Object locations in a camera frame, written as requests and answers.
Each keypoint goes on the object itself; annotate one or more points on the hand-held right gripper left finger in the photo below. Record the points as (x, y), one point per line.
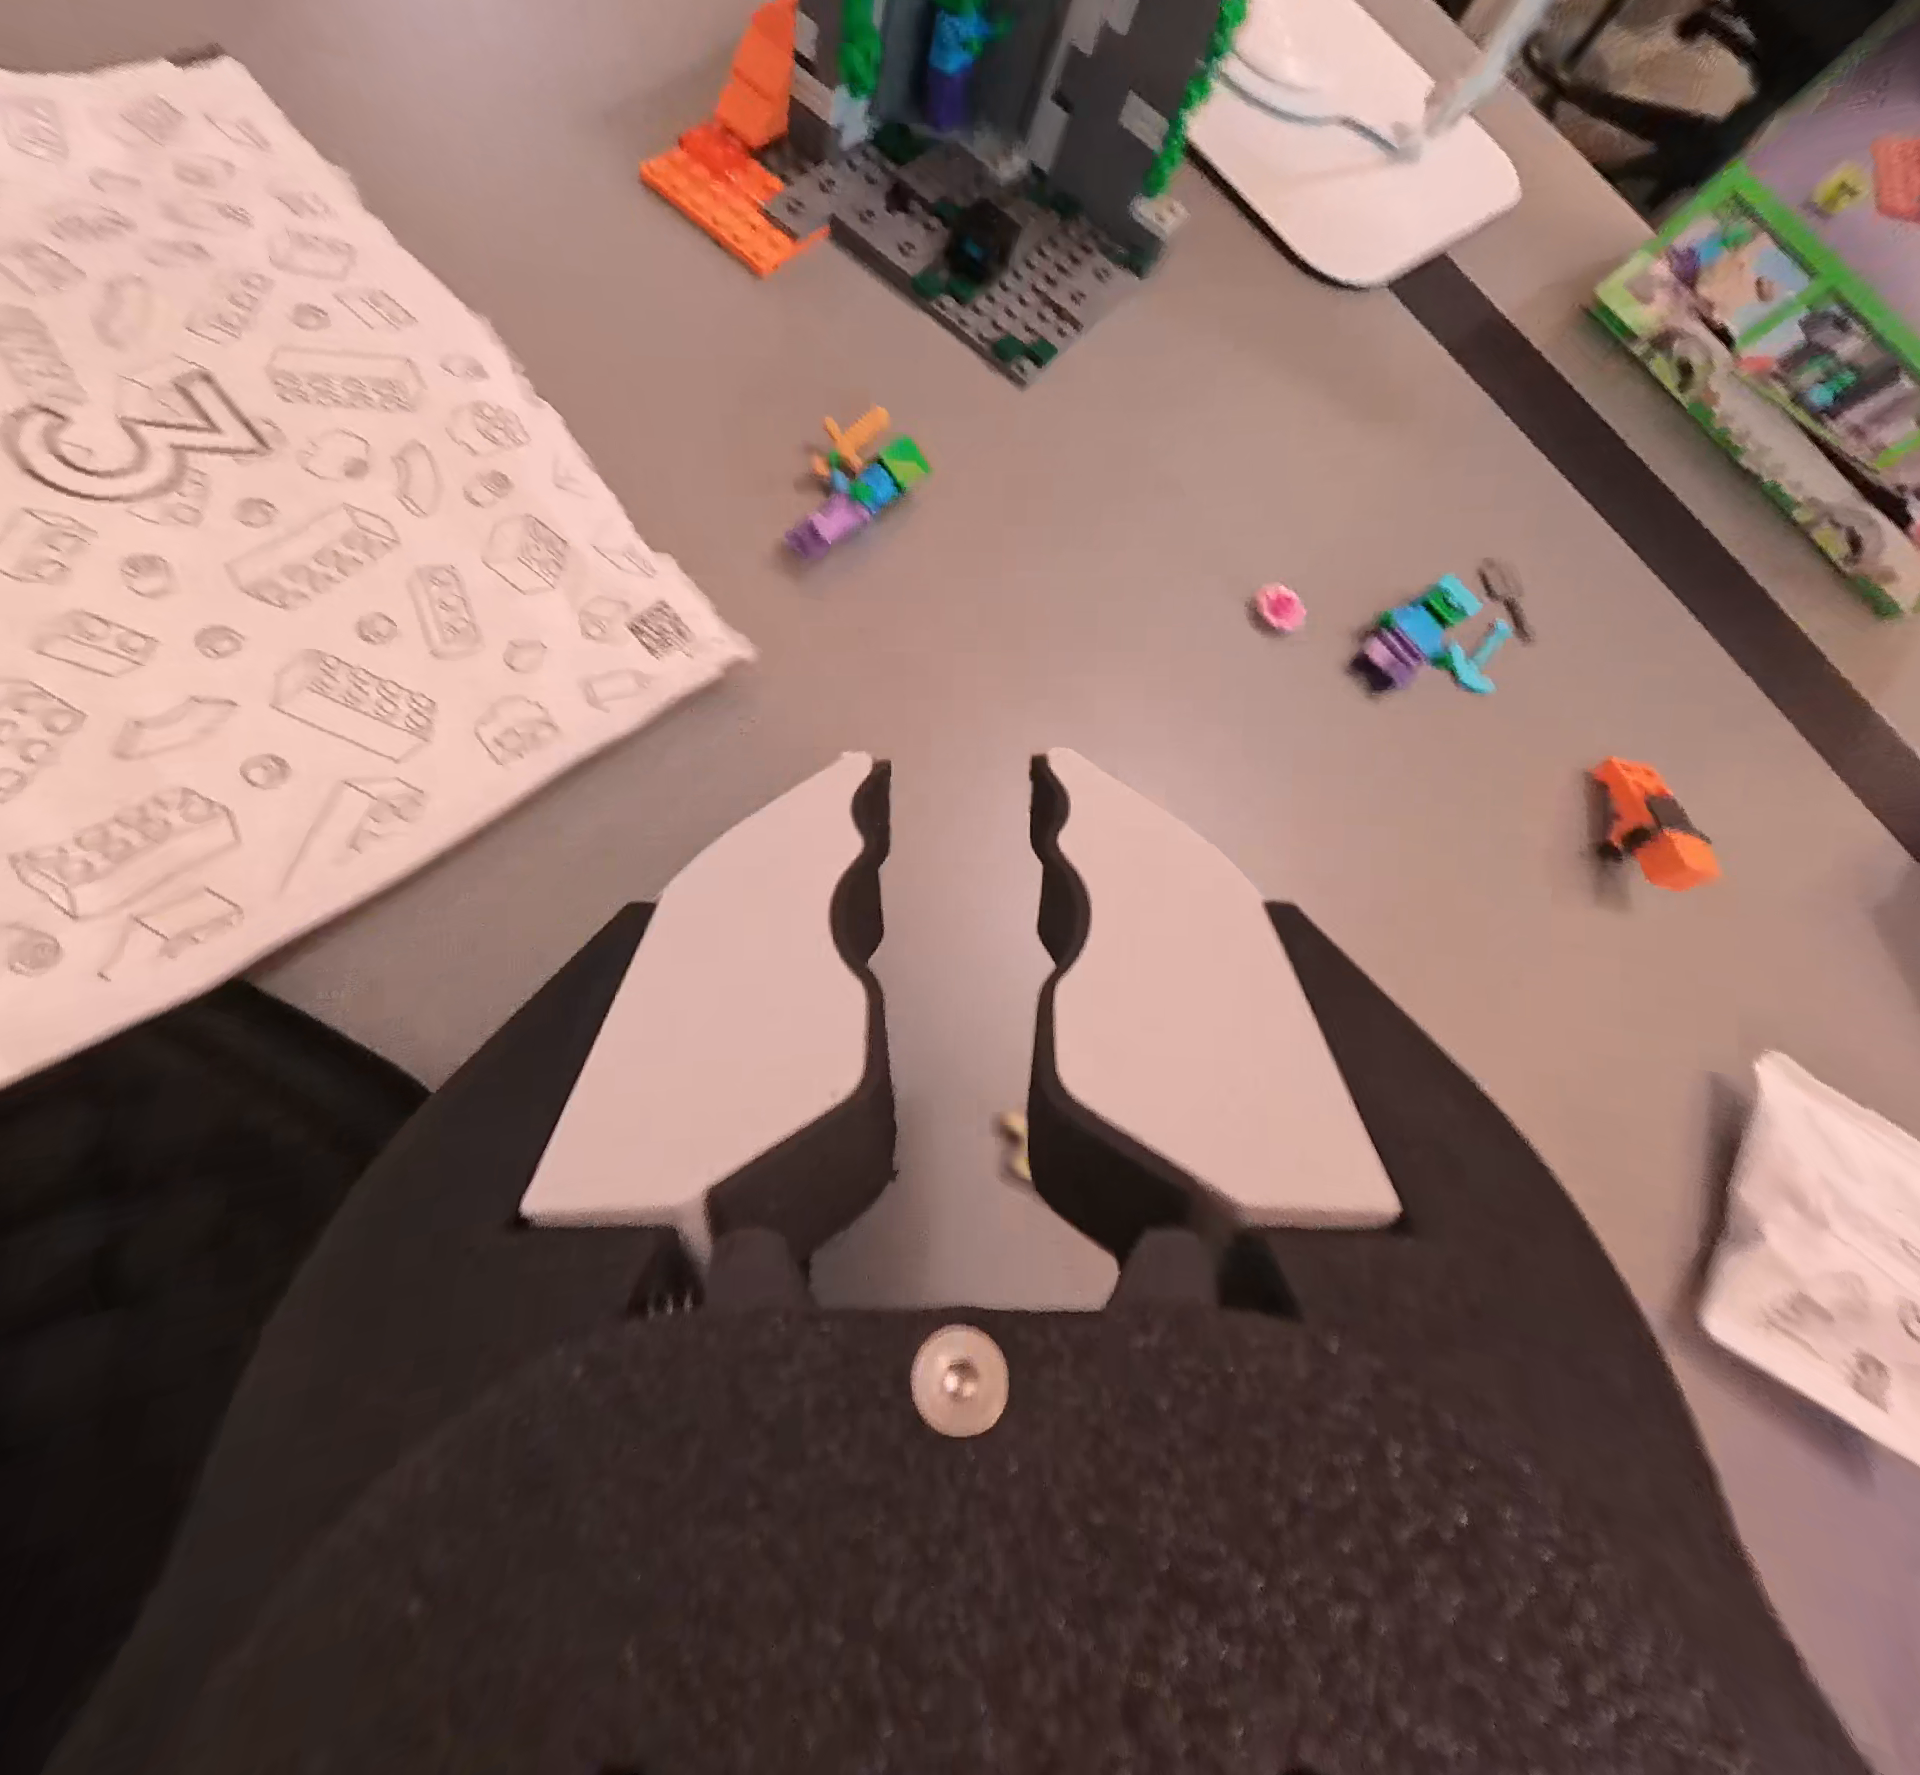
(720, 1041)

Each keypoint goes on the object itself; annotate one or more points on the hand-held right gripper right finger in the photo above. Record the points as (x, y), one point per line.
(1215, 1041)

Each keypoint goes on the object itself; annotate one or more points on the tan hinge brick plate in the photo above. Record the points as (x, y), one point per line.
(1013, 1140)

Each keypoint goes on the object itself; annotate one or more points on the toy figure with orange sword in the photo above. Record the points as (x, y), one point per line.
(860, 492)

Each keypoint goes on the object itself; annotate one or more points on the grey desk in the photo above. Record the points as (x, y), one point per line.
(1122, 483)

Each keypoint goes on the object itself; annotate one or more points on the pink toy flower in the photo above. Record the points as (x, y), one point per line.
(1279, 605)

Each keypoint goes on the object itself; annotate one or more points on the toy figure with teal helmet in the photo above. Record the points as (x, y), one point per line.
(1410, 636)

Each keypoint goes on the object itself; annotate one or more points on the teal toy pickaxe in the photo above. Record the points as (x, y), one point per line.
(1477, 657)

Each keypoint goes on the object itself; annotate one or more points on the orange and black toy figure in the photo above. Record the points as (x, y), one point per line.
(1659, 831)

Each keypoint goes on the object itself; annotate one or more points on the dark grey toy pickaxe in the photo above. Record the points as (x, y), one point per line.
(1504, 600)

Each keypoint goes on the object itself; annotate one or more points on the black quilted cushion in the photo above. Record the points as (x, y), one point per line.
(149, 1280)

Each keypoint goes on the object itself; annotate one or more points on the small printed white paper bag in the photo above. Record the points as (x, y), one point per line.
(1828, 1248)

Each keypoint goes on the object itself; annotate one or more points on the large printed white paper bag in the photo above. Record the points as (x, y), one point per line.
(301, 528)

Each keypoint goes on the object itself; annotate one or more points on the small black toy figure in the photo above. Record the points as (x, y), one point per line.
(976, 247)

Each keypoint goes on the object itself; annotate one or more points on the white lamp stand base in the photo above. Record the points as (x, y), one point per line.
(1349, 157)

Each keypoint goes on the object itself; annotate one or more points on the green toy box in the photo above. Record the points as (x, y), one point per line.
(1785, 334)

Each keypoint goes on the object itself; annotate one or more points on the grey toy brick building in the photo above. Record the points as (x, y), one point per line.
(1078, 49)

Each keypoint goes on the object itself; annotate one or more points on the green zombie toy figure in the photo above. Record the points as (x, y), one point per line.
(960, 34)

